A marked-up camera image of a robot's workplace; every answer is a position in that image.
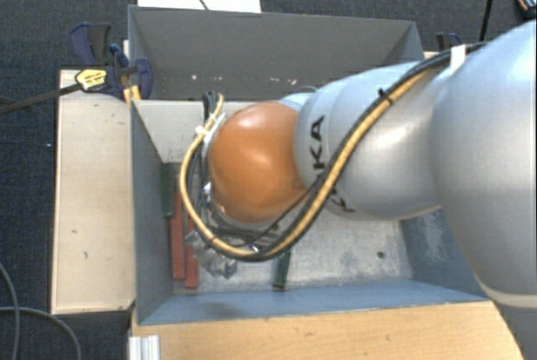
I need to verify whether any red-brown flat block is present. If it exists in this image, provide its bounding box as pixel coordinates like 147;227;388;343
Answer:
169;193;186;282
184;219;201;290

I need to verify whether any pale wood flat board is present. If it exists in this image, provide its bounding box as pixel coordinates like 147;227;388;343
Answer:
50;70;137;316

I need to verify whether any grey metal bin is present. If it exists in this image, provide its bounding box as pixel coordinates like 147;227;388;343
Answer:
127;4;491;326

